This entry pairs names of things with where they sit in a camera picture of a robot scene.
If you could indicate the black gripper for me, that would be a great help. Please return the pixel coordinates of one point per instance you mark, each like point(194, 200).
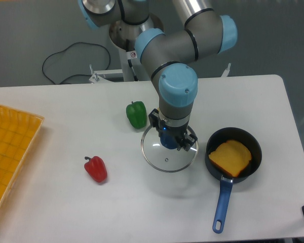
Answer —
point(172, 131)

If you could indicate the green bell pepper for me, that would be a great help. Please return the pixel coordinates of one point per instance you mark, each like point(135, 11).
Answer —
point(136, 114)

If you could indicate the yellow toast slice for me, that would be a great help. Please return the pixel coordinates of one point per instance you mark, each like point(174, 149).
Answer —
point(232, 157)

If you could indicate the red bell pepper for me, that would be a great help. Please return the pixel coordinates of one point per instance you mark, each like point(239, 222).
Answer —
point(95, 167)

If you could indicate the black pot with blue handle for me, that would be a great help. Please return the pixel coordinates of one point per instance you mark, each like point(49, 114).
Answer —
point(226, 182)

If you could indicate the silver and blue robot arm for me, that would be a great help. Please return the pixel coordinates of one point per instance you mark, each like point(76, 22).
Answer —
point(177, 85)

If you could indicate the yellow plastic basket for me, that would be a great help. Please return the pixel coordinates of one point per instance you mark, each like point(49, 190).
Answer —
point(18, 130)

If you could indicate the glass pot lid blue knob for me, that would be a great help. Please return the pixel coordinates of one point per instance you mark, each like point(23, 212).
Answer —
point(162, 158)

